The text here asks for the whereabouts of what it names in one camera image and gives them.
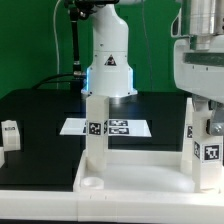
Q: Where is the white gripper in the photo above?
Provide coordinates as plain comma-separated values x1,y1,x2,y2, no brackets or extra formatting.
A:
171,8,224,136

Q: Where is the white desk tabletop tray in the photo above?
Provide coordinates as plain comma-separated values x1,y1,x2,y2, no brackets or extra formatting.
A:
73,149,196,193

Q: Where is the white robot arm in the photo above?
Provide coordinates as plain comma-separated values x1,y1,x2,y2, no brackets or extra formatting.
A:
84,0,224,136

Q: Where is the white marker sheet with tags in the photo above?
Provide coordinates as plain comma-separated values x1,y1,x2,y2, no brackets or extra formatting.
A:
60,118,151,137

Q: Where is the white front fence bar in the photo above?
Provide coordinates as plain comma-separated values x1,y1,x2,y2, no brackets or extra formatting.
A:
0,190,224,224

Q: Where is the white left fence piece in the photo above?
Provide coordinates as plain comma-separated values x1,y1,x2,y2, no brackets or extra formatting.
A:
0,147,5,168

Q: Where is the black cable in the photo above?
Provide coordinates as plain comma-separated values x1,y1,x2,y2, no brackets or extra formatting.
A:
31,73,84,90

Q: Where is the white cable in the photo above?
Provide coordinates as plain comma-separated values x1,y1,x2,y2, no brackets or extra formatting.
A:
53,0,64,90

